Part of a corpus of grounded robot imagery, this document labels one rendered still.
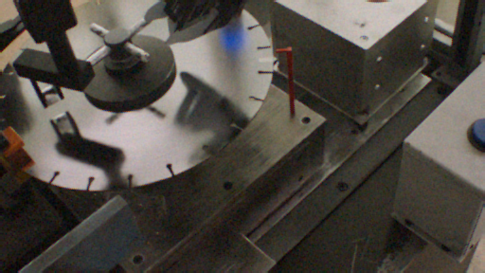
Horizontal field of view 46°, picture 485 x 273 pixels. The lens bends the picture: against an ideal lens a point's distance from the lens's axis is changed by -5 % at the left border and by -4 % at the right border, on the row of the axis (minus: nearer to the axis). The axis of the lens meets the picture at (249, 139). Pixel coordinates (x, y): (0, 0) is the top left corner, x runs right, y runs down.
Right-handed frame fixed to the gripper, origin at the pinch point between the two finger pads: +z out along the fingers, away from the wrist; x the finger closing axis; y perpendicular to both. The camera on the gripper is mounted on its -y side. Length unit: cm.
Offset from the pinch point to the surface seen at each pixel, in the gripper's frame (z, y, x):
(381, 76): 3.3, -24.3, 17.3
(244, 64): -0.8, -3.0, 7.3
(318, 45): 4.7, -20.2, 8.7
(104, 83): 5.4, 8.9, -0.5
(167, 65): 2.6, 2.9, 2.1
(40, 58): 1.6, 15.1, -4.9
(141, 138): 2.5, 11.0, 7.6
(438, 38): 2.7, -40.2, 18.1
